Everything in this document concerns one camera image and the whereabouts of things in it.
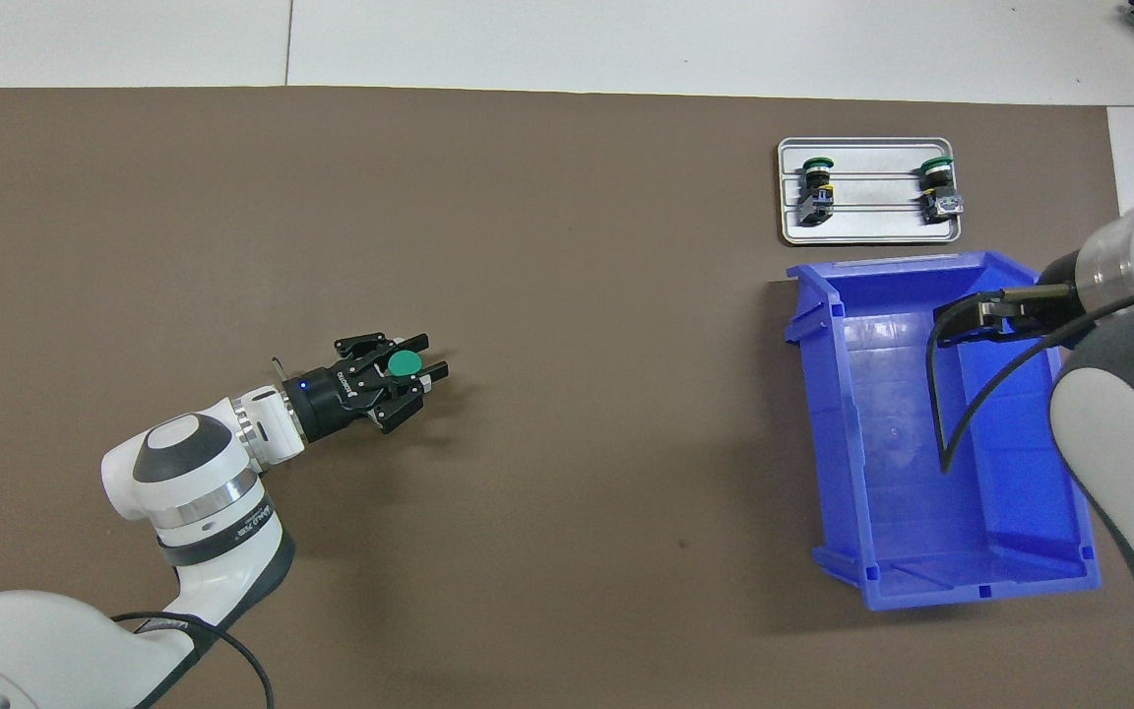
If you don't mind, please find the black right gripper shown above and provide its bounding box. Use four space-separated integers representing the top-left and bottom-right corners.
936 286 1085 346

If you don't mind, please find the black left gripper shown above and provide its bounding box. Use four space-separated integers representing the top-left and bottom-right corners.
293 335 451 444

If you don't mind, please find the green push button switch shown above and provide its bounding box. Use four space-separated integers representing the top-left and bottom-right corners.
800 155 836 227
385 349 427 395
921 156 967 220

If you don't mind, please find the grey metal tray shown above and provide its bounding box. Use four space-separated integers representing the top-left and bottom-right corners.
777 137 962 246

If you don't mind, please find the blue plastic storage bin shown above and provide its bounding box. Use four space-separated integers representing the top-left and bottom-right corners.
785 251 1103 612

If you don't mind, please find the brown paper table mat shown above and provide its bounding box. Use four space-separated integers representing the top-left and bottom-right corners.
0 87 1134 709

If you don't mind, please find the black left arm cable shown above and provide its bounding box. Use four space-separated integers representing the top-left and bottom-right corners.
109 611 275 709

